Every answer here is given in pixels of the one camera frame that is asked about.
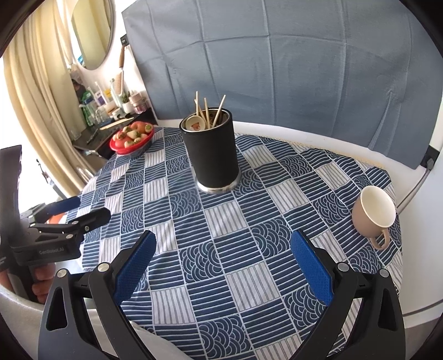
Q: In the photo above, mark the small white cartoon spoon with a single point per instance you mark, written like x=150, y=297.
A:
x=195, y=123

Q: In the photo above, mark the black cylindrical utensil holder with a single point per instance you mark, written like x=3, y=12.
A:
x=212, y=154

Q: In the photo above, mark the glass jar pink contents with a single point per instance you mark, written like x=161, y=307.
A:
x=139, y=103

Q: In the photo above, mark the chopstick in holder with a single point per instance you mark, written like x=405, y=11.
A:
x=217, y=115
x=207, y=112

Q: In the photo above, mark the hanging wooden brush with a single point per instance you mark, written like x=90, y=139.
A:
x=119, y=79

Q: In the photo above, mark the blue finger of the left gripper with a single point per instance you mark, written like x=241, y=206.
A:
x=43, y=212
x=42, y=243

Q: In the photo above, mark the round wall mirror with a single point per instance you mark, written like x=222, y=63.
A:
x=92, y=24

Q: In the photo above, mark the black side shelf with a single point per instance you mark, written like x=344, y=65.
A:
x=95, y=140

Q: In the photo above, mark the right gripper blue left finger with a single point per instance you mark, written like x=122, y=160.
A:
x=109, y=288

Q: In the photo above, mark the chopstick in holder left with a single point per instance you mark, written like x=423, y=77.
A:
x=207, y=112

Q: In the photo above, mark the beige ceramic mug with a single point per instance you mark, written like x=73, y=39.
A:
x=373, y=214

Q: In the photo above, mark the red apple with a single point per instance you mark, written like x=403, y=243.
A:
x=138, y=126

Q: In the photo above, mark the blue patterned tablecloth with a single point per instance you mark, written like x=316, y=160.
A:
x=223, y=283

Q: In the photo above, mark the white spray bottle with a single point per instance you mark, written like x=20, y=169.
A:
x=99, y=96

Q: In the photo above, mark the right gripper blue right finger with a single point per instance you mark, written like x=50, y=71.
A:
x=331, y=286

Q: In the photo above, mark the pale strawberry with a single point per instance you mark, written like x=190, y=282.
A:
x=133, y=134

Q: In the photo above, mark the chopstick in holder right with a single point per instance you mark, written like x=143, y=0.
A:
x=217, y=115

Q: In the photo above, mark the red fruit basket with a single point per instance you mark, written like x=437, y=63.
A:
x=124, y=145

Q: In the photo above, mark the person's left hand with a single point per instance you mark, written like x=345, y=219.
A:
x=44, y=278

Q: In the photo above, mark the grey blue backdrop cloth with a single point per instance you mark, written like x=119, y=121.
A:
x=364, y=72

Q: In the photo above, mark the white potted plant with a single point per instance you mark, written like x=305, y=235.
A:
x=126, y=104

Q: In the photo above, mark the cream curtain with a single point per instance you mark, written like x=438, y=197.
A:
x=43, y=96

